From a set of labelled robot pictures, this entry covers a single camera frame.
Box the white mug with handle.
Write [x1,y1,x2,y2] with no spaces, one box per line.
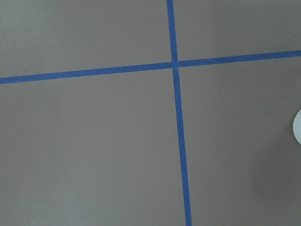
[293,110,301,144]

